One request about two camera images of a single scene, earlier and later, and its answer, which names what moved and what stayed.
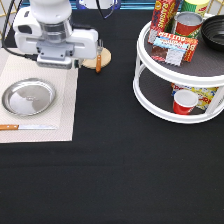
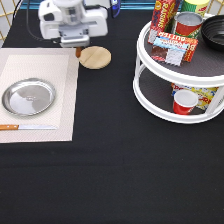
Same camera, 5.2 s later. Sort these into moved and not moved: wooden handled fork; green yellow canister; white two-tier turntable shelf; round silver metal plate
Moved: wooden handled fork
Not moved: round silver metal plate; white two-tier turntable shelf; green yellow canister
